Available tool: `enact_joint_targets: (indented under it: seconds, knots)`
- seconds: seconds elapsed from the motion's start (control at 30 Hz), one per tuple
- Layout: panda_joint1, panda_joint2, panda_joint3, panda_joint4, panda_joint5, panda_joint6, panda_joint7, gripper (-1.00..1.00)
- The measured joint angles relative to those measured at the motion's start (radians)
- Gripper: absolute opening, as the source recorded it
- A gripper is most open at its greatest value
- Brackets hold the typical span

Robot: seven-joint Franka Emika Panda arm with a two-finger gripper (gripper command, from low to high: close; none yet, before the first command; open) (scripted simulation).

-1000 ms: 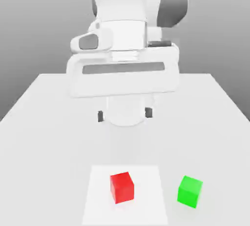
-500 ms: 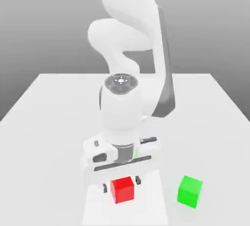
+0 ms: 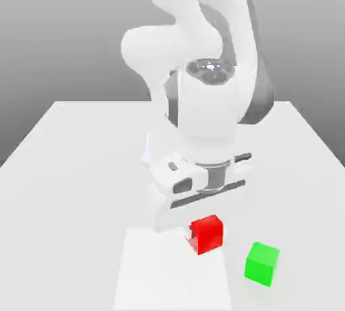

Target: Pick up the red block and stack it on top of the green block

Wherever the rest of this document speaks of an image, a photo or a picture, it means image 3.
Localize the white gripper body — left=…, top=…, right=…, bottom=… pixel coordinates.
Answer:
left=154, top=178, right=251, bottom=234

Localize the small red cube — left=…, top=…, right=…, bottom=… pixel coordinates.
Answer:
left=188, top=214, right=224, bottom=256

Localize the small green cube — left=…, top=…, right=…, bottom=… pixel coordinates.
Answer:
left=243, top=241, right=281, bottom=287

